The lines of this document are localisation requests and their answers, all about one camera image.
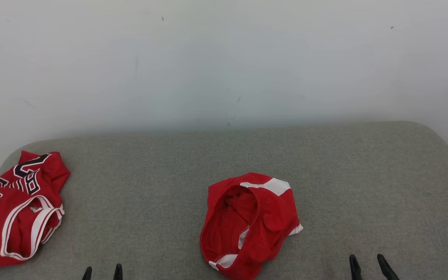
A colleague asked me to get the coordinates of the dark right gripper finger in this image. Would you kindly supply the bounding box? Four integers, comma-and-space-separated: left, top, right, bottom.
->
349, 254, 363, 280
377, 254, 400, 280

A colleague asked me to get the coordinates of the red shorts white waistband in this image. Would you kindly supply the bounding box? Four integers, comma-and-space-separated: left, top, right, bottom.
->
200, 172, 303, 280

